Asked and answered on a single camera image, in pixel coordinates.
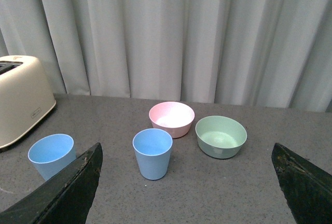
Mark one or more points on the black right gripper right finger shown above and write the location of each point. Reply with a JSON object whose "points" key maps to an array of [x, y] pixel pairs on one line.
{"points": [[306, 187]]}

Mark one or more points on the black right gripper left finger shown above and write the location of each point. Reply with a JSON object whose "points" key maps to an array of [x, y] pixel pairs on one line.
{"points": [[66, 197]]}

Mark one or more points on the blue plastic cup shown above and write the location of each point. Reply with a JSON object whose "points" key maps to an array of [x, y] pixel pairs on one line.
{"points": [[152, 149], [51, 154]]}

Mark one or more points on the green plastic bowl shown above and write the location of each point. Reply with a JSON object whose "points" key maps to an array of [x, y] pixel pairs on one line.
{"points": [[220, 137]]}

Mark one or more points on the cream white toaster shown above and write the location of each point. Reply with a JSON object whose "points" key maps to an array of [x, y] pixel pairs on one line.
{"points": [[26, 96]]}

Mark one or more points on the pink plastic bowl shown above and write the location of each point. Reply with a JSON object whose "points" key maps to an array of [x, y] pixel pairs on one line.
{"points": [[173, 117]]}

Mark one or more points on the grey curtain backdrop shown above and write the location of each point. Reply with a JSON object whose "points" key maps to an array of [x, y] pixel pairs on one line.
{"points": [[271, 53]]}

